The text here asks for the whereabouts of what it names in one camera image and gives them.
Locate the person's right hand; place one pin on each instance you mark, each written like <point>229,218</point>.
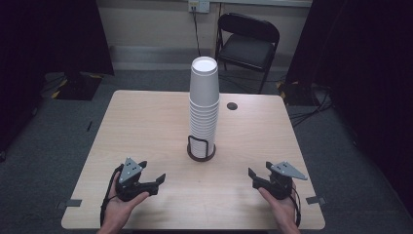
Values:
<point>285,211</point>

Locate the grey tape strip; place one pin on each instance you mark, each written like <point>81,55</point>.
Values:
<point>315,200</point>
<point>69,203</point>

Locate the person's left hand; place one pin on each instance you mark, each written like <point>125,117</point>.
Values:
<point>118,211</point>

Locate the black stand base plate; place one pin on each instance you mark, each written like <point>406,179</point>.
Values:
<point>76,86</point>

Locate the white wall socket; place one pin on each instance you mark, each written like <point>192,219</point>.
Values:
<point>199,6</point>

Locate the black folding chair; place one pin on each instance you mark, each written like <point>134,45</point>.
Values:
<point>246,48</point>

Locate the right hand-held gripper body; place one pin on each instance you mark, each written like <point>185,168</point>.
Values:
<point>282,182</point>

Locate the stack of white paper cups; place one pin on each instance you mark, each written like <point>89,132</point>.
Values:
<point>201,130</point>

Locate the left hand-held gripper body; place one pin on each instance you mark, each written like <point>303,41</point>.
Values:
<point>130,172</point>

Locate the black table grommet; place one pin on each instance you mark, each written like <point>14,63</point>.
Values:
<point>232,106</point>

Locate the black curtain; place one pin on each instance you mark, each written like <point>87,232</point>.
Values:
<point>39,39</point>
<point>367,65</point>

